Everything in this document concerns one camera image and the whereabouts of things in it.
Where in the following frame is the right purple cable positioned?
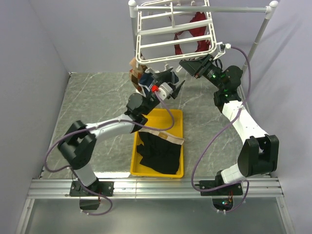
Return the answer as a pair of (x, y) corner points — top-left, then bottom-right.
(190, 46), (252, 213)

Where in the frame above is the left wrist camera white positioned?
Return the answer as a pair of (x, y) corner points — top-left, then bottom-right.
(152, 82), (173, 100)

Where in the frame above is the aluminium mounting rail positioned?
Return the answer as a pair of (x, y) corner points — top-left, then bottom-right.
(26, 177), (284, 199)

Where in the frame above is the white clip hanger frame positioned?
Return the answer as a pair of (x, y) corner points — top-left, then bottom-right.
(128, 0), (220, 65)

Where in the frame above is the navy blue underwear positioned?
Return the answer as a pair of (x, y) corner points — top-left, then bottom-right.
(139, 68), (179, 97)

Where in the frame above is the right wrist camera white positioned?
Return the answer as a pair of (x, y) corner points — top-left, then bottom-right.
(212, 42), (231, 61)

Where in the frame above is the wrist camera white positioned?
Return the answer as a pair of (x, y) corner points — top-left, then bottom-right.
(152, 82), (173, 100)
(212, 42), (231, 61)

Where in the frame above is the black underwear beige waistband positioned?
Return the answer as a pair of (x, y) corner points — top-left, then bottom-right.
(136, 130), (184, 175)

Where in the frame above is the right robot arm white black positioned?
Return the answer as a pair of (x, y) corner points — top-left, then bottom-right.
(179, 55), (279, 195)

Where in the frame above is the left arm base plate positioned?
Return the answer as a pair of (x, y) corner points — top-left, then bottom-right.
(69, 180), (114, 211)

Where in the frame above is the red bra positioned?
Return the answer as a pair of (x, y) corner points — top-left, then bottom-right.
(174, 12), (211, 55)

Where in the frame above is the white drying rack stand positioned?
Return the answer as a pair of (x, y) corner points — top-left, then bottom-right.
(128, 0), (278, 65)

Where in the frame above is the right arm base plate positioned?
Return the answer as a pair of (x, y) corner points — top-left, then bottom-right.
(199, 179), (244, 212)

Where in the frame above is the yellow plastic tray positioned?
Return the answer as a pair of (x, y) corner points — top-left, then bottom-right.
(130, 109), (184, 178)

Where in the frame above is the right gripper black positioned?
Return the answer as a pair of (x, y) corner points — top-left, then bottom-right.
(179, 54), (225, 91)

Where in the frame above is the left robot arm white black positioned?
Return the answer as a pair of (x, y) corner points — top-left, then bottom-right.
(58, 69), (184, 196)

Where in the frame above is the argyle brown sock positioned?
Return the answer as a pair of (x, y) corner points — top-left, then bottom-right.
(129, 58), (148, 92)

